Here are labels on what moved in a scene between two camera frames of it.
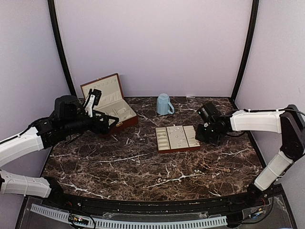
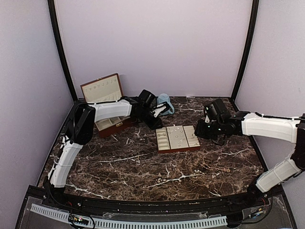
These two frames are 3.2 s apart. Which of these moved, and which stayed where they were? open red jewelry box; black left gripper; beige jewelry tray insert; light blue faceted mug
Moved: black left gripper
Stayed: beige jewelry tray insert; open red jewelry box; light blue faceted mug
